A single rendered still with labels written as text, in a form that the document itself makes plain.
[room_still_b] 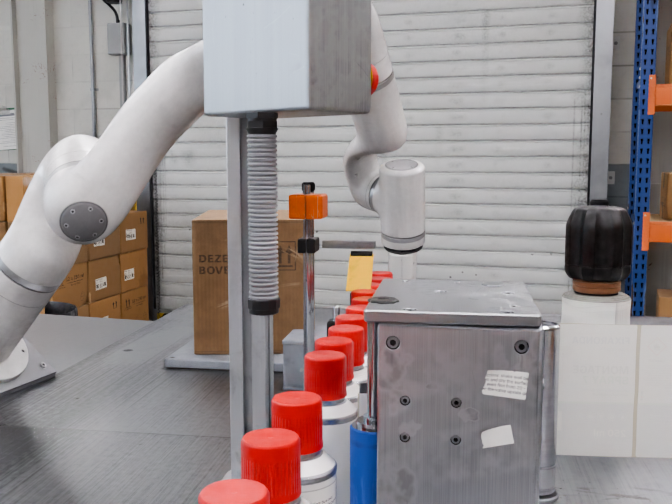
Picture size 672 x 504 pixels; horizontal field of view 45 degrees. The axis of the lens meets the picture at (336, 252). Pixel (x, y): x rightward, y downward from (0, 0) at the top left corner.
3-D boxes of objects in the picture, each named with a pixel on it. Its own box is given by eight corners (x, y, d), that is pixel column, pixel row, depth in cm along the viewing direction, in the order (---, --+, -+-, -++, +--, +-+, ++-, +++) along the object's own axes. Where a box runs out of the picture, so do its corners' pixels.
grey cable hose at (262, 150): (276, 316, 84) (274, 111, 81) (243, 315, 84) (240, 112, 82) (283, 310, 87) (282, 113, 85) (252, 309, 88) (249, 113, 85)
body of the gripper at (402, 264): (385, 227, 160) (387, 277, 165) (381, 250, 151) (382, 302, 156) (423, 228, 159) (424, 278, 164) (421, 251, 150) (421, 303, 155)
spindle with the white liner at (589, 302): (633, 446, 101) (644, 208, 98) (560, 443, 102) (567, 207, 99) (619, 423, 110) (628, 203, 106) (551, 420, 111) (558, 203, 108)
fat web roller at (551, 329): (561, 506, 84) (567, 328, 81) (516, 503, 84) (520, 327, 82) (555, 488, 88) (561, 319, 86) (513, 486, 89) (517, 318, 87)
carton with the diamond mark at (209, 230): (314, 353, 162) (314, 218, 158) (193, 355, 160) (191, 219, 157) (312, 323, 191) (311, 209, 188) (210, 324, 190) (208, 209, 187)
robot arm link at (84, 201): (86, 217, 141) (89, 270, 128) (28, 178, 134) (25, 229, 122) (292, 14, 131) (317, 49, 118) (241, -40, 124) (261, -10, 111)
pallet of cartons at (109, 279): (52, 389, 435) (43, 176, 422) (-80, 379, 456) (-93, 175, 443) (155, 340, 551) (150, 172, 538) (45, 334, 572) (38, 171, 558)
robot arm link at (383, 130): (303, 78, 141) (349, 213, 159) (367, 93, 130) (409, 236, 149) (338, 53, 145) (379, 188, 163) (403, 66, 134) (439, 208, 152)
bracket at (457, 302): (542, 327, 49) (542, 312, 49) (361, 322, 51) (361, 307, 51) (523, 291, 62) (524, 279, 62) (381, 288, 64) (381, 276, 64)
